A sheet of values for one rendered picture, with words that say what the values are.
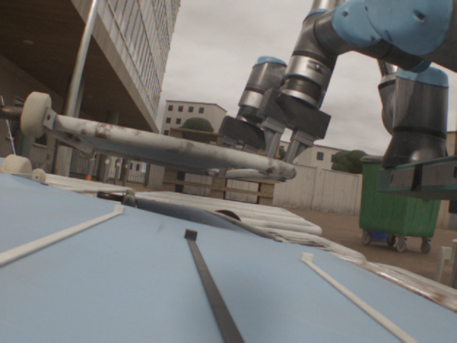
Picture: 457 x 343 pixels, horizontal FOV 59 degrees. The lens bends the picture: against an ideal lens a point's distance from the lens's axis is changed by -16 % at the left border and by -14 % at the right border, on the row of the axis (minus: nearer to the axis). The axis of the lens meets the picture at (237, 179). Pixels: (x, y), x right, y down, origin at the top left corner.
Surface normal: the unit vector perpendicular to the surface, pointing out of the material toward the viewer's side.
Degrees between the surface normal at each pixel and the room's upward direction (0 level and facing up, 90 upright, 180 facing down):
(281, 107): 90
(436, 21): 135
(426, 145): 70
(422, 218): 94
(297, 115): 90
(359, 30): 91
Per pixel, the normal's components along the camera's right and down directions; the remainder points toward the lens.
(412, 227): 0.43, 0.11
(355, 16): 0.23, 0.04
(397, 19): -0.94, -0.06
